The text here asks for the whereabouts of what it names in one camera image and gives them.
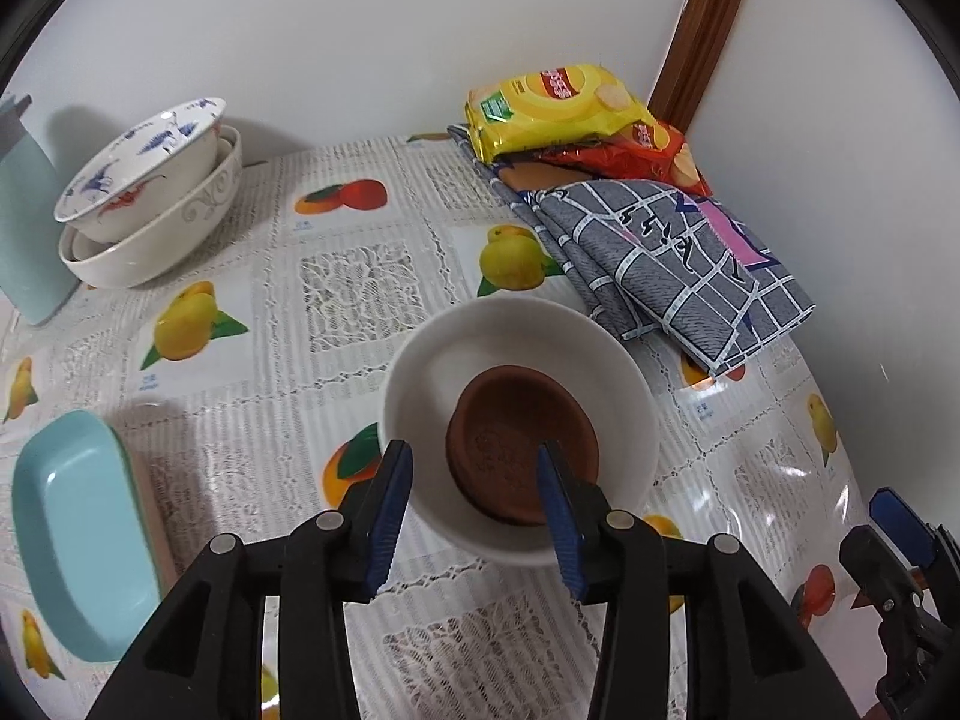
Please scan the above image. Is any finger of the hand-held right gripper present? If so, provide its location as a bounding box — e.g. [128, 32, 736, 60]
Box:
[870, 487, 960, 578]
[838, 525, 929, 620]

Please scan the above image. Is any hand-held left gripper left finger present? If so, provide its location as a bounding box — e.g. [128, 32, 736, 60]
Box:
[86, 440, 415, 720]

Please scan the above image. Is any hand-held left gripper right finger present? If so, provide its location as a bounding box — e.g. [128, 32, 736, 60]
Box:
[536, 440, 863, 720]

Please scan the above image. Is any small brown bowl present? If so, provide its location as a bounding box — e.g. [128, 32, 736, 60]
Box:
[445, 365, 602, 527]

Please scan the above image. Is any white shallow bowl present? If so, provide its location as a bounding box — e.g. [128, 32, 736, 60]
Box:
[381, 296, 662, 569]

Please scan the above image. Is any light blue square plate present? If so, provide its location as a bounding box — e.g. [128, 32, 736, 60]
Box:
[11, 410, 162, 662]

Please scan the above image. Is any fruit print tablecloth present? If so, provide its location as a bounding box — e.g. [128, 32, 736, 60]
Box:
[0, 131, 886, 720]

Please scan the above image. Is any grey checkered cloth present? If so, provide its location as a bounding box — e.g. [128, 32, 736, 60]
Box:
[448, 124, 817, 378]

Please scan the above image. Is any large grey-patterned white bowl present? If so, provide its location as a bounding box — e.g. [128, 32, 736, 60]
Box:
[60, 127, 245, 290]

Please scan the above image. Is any orange chip bag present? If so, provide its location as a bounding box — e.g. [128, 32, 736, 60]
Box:
[536, 120, 712, 197]

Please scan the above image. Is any yellow chip bag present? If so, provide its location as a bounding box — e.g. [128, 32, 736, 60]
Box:
[463, 64, 657, 166]

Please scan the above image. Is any crane print porcelain bowl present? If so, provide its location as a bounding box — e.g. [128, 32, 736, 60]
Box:
[52, 96, 227, 245]

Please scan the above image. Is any light blue thermos jug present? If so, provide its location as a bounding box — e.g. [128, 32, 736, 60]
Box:
[0, 94, 76, 327]

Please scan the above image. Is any brown wooden door frame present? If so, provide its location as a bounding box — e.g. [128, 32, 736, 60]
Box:
[646, 0, 762, 137]

